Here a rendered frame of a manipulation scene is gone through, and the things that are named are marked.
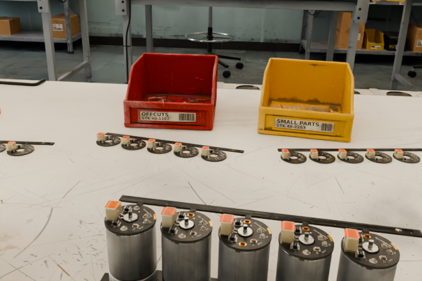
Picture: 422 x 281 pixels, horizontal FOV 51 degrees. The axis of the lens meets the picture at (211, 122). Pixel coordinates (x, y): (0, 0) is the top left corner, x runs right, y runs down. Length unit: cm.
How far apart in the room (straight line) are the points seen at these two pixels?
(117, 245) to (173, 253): 3
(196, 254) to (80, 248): 12
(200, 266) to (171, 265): 1
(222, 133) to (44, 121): 20
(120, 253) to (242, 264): 6
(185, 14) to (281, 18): 97
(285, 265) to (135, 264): 7
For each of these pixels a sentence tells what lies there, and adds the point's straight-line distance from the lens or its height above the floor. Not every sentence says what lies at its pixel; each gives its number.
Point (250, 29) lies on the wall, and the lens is 461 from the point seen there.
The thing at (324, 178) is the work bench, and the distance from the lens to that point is 41.
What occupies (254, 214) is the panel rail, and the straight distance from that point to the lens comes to 23.
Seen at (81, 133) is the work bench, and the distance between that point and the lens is 49.
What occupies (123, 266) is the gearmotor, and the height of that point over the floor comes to 79.
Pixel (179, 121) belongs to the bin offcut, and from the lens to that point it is 49.
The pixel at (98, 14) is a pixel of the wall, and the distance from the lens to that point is 484.
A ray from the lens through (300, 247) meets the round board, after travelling 21.
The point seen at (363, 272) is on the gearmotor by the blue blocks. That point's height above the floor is 81.
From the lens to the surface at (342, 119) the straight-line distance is 48.
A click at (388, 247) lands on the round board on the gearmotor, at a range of 22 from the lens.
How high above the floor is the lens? 93
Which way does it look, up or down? 21 degrees down
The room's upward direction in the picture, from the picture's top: 1 degrees clockwise
